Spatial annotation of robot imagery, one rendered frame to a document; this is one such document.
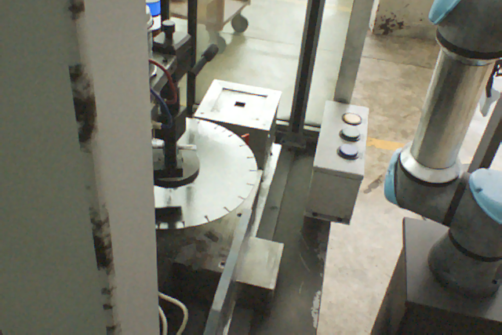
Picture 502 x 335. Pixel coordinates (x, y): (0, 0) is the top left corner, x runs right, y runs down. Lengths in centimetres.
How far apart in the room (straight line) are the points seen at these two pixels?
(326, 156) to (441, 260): 32
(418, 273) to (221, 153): 48
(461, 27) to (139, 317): 73
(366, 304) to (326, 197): 94
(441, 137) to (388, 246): 134
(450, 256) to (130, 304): 102
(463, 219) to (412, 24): 311
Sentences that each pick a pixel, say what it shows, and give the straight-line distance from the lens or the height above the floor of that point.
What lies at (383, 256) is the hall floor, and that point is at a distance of 224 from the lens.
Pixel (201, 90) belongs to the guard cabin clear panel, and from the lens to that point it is 145.
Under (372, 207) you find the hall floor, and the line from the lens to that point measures 244.
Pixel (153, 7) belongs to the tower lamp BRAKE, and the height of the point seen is 115.
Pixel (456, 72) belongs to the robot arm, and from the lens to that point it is 90.
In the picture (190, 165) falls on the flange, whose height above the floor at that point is 96.
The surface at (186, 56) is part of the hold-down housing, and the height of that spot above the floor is 122.
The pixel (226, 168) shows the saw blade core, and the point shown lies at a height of 95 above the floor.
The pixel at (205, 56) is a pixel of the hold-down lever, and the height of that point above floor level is 121.
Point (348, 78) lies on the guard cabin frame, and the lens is 133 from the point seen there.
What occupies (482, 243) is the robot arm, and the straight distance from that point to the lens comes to 111.
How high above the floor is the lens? 159
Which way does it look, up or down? 37 degrees down
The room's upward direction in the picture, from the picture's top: 6 degrees clockwise
